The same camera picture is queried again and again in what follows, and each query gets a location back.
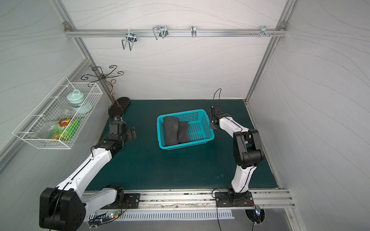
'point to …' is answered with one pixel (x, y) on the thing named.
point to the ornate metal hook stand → (122, 103)
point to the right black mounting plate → (231, 199)
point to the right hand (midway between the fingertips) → (218, 122)
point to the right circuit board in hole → (256, 215)
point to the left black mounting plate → (131, 200)
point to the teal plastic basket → (200, 129)
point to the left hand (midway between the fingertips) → (125, 131)
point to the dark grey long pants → (176, 132)
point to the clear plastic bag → (64, 111)
